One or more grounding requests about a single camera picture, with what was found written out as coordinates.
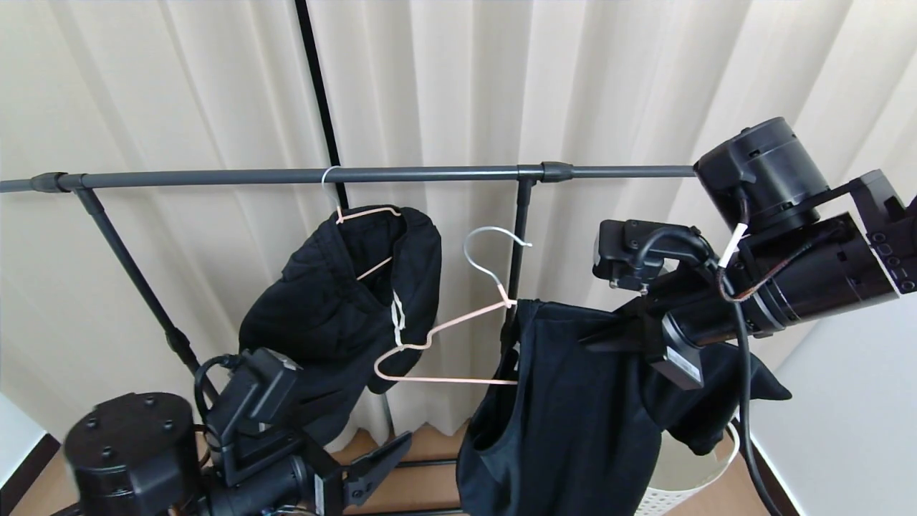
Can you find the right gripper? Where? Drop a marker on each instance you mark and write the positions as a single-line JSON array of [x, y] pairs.
[[824, 279]]

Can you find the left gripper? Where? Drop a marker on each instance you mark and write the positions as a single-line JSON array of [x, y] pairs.
[[286, 487]]

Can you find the black shorts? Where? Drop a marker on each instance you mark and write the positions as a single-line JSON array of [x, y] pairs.
[[322, 322]]

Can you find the pink clothes hanger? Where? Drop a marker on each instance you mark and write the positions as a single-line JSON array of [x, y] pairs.
[[365, 211], [444, 380]]

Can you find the black garment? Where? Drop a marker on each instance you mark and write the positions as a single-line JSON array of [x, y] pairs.
[[573, 430]]

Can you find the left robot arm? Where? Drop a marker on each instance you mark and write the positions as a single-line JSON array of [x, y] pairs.
[[129, 451]]

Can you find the white laundry basket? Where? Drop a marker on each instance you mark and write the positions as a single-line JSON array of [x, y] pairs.
[[688, 480]]

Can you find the black clothes rack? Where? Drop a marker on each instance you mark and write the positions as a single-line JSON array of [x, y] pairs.
[[215, 177]]

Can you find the white curtain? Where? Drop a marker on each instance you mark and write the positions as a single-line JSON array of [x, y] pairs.
[[609, 86], [143, 86]]

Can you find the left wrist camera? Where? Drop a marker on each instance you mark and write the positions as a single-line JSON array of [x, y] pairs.
[[258, 390]]

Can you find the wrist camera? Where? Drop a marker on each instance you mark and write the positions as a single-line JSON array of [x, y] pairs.
[[616, 251], [258, 390]]

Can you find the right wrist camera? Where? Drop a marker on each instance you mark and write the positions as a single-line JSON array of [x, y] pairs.
[[616, 251]]

